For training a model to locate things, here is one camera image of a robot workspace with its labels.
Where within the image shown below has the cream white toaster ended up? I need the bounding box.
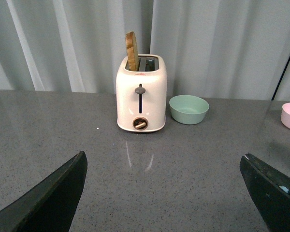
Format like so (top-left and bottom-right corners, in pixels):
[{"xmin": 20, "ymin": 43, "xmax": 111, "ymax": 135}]
[{"xmin": 116, "ymin": 54, "xmax": 167, "ymax": 132}]

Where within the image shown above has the toasted bread slice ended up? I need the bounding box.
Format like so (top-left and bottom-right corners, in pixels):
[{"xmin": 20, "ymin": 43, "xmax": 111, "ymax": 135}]
[{"xmin": 125, "ymin": 31, "xmax": 139, "ymax": 72}]

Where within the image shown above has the green bowl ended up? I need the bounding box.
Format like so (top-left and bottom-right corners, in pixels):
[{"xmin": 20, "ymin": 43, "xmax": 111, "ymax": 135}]
[{"xmin": 169, "ymin": 95, "xmax": 210, "ymax": 125}]

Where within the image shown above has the black cable by curtain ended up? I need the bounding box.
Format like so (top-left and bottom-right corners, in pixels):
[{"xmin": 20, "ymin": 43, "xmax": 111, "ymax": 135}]
[{"xmin": 271, "ymin": 31, "xmax": 290, "ymax": 101}]

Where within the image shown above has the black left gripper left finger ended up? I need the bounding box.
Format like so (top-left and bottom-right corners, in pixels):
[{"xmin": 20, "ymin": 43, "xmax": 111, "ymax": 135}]
[{"xmin": 0, "ymin": 151, "xmax": 87, "ymax": 232}]

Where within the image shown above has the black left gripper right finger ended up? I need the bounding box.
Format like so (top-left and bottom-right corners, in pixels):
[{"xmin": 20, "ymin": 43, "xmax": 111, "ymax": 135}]
[{"xmin": 240, "ymin": 154, "xmax": 290, "ymax": 232}]

